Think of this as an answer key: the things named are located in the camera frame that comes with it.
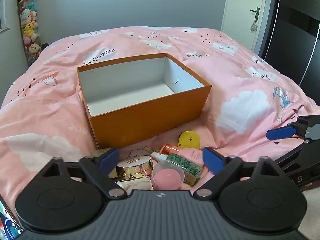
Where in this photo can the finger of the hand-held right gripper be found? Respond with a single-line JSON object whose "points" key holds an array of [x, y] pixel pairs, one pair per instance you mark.
{"points": [[280, 132]]}

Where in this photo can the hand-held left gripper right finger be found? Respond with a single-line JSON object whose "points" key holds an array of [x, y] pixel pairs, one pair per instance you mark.
{"points": [[212, 161]]}

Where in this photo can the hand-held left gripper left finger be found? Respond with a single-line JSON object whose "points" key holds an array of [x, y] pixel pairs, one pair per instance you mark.
{"points": [[108, 158]]}

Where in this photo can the pink pump bottle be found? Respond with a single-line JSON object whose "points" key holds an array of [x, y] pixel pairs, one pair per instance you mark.
{"points": [[193, 157]]}

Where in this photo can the gold round compact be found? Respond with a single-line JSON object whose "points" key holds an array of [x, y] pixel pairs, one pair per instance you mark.
{"points": [[135, 165]]}

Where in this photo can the green spray bottle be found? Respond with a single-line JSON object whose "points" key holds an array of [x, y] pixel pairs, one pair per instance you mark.
{"points": [[185, 166]]}

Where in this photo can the orange cardboard box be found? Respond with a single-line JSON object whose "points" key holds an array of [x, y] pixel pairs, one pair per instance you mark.
{"points": [[140, 122]]}

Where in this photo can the clear cup with pink candle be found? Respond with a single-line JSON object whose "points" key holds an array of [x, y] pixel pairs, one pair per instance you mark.
{"points": [[166, 178]]}

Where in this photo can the small olive box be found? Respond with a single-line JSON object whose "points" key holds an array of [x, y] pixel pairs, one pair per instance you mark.
{"points": [[192, 179]]}

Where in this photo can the yellow tape measure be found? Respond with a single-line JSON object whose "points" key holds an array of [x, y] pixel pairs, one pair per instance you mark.
{"points": [[188, 140]]}

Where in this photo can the pink printed blanket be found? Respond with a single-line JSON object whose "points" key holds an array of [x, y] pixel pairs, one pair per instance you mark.
{"points": [[250, 80]]}

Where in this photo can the hanging fabric charm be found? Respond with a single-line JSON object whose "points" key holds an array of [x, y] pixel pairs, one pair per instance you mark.
{"points": [[254, 26]]}

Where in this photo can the black wardrobe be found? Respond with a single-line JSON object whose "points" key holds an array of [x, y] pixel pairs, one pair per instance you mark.
{"points": [[290, 17]]}

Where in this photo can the smartphone with colourful screen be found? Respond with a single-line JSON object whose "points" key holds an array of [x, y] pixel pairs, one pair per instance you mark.
{"points": [[7, 225]]}

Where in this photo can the white door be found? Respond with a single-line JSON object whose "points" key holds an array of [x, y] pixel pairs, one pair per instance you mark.
{"points": [[240, 17]]}

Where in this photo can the clear tube of plush toys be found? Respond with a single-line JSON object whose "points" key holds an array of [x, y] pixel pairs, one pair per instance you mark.
{"points": [[30, 30]]}

